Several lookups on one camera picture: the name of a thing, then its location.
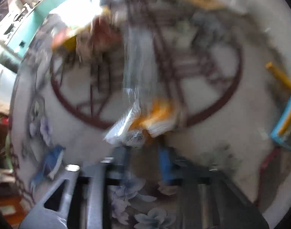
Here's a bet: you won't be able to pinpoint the floral tablecloth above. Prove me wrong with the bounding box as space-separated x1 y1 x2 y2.
7 0 291 229

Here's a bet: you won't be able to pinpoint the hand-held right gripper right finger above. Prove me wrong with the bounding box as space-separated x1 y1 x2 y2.
158 145 270 229

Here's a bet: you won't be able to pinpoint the blue yellow box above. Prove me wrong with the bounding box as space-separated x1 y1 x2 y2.
270 92 291 152

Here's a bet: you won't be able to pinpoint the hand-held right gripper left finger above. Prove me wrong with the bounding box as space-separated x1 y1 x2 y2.
19 145 133 229

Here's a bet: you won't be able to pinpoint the yellow stick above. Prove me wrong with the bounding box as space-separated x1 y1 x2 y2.
265 61 291 90

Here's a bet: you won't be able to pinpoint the white refrigerator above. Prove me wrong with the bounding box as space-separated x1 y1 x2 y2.
0 58 18 105

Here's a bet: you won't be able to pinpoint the white orange plastic packet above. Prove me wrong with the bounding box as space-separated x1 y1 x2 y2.
103 99 181 147

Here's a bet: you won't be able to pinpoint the orange yellow box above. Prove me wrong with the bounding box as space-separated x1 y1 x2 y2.
51 6 112 51

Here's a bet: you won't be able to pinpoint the teal base cabinets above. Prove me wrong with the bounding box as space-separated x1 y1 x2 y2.
4 0 89 60

